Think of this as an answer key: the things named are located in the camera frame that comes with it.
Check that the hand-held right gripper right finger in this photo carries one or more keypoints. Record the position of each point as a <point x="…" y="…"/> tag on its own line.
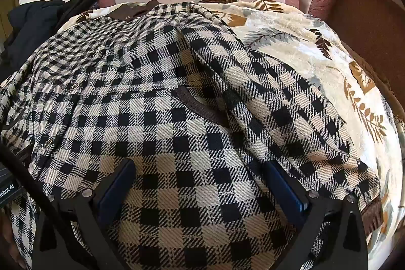
<point x="284" y="194"/>

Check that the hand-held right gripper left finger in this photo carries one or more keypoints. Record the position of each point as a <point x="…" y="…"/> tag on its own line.
<point x="117" y="191"/>

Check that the black and cream checkered jacket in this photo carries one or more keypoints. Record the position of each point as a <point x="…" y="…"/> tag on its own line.
<point x="177" y="118"/>

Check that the pile of dark clothes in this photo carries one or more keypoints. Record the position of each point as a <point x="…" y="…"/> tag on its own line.
<point x="38" y="20"/>

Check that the cream leaf print blanket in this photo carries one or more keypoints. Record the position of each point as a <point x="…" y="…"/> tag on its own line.
<point x="303" y="45"/>

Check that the brown sofa armrest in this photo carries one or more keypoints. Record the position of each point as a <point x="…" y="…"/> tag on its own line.
<point x="370" y="10"/>

